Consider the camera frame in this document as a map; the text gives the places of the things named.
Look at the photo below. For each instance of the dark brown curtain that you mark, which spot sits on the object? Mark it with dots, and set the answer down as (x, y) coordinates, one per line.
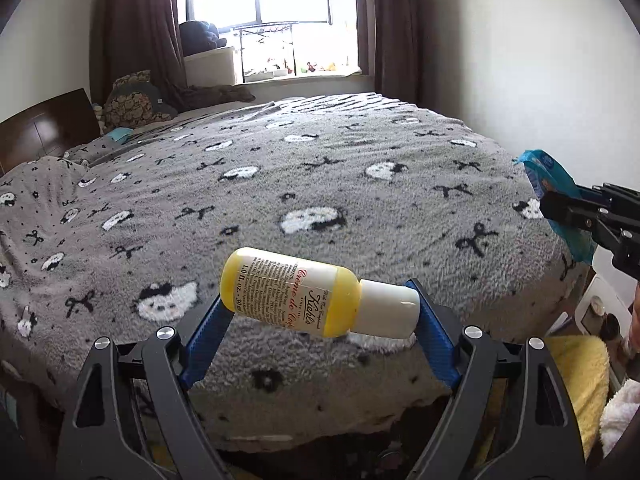
(395, 25)
(140, 25)

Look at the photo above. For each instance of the dark brown cloth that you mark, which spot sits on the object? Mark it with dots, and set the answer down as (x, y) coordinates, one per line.
(215, 94)

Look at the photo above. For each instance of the patterned cushion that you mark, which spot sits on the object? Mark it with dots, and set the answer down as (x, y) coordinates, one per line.
(125, 105)

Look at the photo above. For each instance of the striped bed sheet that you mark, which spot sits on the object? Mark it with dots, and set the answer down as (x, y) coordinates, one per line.
(340, 101)

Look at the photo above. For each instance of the white plastic container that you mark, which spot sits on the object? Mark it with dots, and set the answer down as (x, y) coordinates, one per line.
(607, 290)

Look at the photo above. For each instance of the dark blue cloth pile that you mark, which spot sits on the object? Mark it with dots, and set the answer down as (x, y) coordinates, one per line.
(200, 35)

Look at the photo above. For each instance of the yellow lotion bottle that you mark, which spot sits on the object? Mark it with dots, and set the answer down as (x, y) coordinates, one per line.
(280, 285)

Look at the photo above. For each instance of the black metal rack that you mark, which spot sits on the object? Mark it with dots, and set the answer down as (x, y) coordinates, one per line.
(265, 25)

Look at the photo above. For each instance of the yellow fleece cloth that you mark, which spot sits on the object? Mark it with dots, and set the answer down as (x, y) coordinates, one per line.
(580, 375)

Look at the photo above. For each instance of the dark teal cushion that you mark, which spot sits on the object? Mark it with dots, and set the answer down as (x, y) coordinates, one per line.
(160, 105)

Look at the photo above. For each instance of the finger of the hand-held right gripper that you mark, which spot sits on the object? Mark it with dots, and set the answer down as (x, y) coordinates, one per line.
(570, 210)
(615, 195)

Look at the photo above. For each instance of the blue plastic packet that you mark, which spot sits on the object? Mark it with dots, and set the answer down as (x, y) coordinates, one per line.
(550, 175)

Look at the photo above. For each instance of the grey printed fleece blanket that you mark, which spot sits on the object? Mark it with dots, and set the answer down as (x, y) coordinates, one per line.
(350, 175)

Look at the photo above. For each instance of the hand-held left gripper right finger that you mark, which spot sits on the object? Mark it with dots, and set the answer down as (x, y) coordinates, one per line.
(435, 340)

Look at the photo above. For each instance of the row of small windowsill ornaments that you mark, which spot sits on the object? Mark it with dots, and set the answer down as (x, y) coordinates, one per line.
(310, 66)

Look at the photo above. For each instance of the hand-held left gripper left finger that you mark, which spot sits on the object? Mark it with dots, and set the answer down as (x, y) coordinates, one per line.
(205, 345)

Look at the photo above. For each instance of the white storage box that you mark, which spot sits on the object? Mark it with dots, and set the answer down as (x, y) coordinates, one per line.
(210, 65)

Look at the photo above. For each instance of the small teal cloth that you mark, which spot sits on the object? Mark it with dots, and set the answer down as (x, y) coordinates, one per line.
(120, 135)

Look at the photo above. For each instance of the white fleece cloth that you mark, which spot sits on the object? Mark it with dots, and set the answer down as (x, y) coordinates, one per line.
(620, 415)

